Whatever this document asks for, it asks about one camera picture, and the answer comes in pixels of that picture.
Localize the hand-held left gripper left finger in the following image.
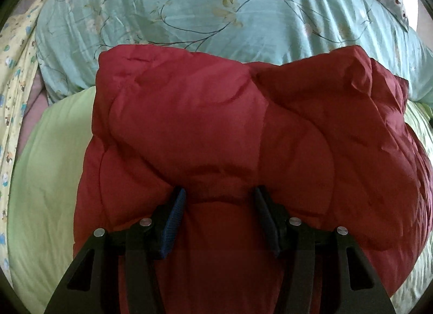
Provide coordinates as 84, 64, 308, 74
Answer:
44, 188, 187, 314

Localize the pink bed sheet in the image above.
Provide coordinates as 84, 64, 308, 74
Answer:
21, 72, 51, 145

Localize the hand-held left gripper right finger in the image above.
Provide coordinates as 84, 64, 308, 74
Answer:
254, 186, 395, 314

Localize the light green bed sheet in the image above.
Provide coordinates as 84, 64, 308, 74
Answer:
7, 85, 433, 314

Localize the yellow cartoon print quilt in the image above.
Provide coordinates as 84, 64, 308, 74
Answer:
0, 0, 48, 267

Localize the teal floral pillow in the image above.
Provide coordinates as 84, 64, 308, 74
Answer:
35, 0, 433, 105

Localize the red quilted jacket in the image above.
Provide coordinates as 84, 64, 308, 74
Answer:
75, 45, 433, 314

